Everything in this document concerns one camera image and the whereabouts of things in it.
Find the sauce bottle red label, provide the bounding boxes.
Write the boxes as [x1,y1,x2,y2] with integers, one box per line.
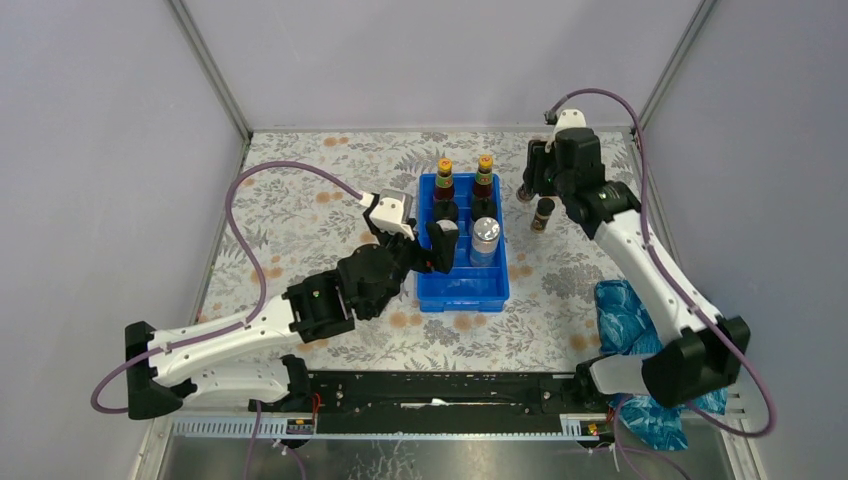
[472,154,494,200]

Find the silver lid jar white beads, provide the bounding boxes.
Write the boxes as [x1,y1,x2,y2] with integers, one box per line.
[437,219,459,232]

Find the blue patterned cloth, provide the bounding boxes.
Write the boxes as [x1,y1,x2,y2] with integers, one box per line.
[594,280,689,451]

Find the small brown spice bottle front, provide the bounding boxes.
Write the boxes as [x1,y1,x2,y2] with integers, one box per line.
[530,197,556,233]

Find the blue plastic divided bin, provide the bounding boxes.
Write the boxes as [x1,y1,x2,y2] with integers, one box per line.
[415,173,510,313]

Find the yellow cap sauce bottle front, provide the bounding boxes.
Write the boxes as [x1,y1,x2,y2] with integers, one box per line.
[433,157,455,202]

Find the floral tablecloth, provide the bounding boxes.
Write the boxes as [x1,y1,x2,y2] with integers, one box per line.
[197,131,620,371]

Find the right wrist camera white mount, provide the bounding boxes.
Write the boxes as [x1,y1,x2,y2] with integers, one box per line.
[544,109,587,152]

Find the small brown spice bottle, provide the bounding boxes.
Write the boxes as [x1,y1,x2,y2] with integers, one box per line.
[530,197,556,233]
[516,186,535,203]

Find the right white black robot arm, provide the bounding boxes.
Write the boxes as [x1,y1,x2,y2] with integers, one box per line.
[520,127,751,412]

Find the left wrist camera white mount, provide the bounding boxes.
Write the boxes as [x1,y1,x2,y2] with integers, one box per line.
[358,189,415,240]

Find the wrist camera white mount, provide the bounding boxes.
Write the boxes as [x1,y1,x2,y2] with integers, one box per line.
[358,189,415,240]
[544,109,587,152]

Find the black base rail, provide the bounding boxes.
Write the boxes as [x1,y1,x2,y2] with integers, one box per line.
[247,370,609,436]

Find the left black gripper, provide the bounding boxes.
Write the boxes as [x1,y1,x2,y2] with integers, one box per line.
[363,212,458,320]

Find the clear jar black knob lid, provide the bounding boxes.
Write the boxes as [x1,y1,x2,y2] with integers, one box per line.
[432,200,460,223]

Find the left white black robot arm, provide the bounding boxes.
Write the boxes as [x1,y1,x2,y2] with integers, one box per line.
[124,220,460,420]

